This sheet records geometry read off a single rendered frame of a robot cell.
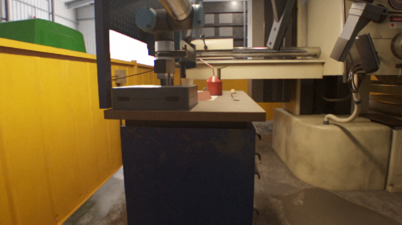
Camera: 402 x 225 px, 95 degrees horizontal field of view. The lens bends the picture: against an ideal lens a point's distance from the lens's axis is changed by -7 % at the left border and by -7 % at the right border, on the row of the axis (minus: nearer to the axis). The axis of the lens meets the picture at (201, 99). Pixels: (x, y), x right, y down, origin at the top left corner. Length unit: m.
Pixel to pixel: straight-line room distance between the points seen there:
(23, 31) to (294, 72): 3.29
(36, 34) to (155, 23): 2.69
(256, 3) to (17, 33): 3.03
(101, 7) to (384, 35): 2.07
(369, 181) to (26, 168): 2.60
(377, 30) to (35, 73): 2.45
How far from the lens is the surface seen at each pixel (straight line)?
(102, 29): 0.74
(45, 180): 1.49
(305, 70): 2.16
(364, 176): 2.39
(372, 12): 0.45
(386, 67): 2.23
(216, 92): 1.06
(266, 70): 2.04
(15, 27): 3.55
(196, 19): 0.66
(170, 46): 0.80
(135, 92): 0.66
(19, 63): 1.33
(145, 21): 0.70
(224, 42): 1.99
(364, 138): 2.25
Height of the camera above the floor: 1.05
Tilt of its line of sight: 6 degrees down
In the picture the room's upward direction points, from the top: 1 degrees counter-clockwise
